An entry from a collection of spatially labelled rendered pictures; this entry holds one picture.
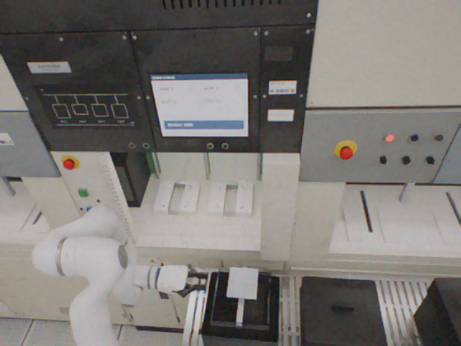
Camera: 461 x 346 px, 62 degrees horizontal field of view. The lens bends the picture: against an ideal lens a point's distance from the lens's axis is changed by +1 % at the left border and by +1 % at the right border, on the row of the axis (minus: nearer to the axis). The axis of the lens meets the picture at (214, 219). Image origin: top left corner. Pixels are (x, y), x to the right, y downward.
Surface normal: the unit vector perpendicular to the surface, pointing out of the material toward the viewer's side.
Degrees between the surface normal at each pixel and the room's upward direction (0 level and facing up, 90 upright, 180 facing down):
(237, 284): 0
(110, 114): 90
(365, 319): 0
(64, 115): 90
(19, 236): 0
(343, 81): 90
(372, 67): 90
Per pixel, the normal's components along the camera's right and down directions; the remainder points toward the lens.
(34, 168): -0.11, 0.74
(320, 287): -0.07, -0.67
